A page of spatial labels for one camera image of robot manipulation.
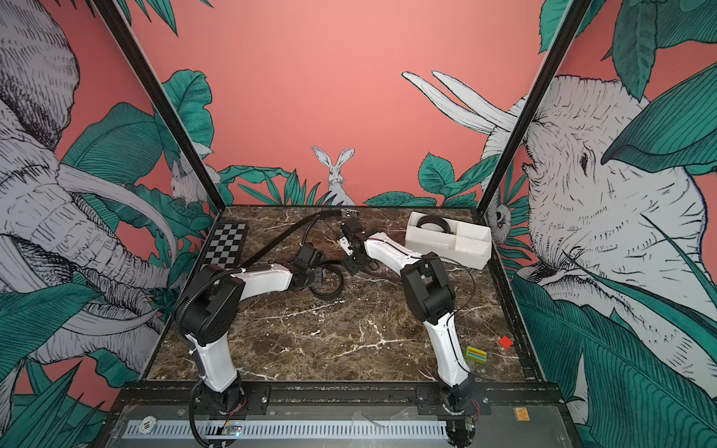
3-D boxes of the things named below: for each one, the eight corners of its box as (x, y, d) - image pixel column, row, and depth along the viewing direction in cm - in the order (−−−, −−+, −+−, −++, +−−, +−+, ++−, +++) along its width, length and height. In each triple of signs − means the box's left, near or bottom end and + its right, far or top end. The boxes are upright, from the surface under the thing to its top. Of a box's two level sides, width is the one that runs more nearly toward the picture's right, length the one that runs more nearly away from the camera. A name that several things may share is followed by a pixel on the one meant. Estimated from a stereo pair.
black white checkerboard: (202, 269, 103) (197, 263, 99) (221, 228, 115) (217, 221, 112) (237, 269, 103) (232, 263, 99) (251, 228, 116) (248, 222, 112)
